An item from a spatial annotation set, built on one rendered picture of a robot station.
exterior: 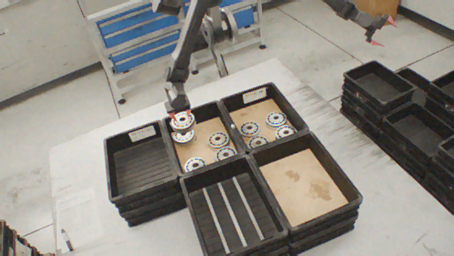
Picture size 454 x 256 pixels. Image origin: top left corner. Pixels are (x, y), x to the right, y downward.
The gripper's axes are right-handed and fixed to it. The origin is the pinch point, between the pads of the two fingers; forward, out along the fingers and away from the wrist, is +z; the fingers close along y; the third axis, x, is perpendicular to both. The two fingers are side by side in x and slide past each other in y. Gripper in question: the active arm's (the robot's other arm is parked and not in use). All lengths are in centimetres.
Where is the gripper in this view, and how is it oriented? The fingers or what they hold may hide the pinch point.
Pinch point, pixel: (182, 118)
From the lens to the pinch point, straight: 143.2
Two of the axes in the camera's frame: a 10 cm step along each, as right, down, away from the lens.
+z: 1.5, 6.8, 7.2
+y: 9.4, -3.3, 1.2
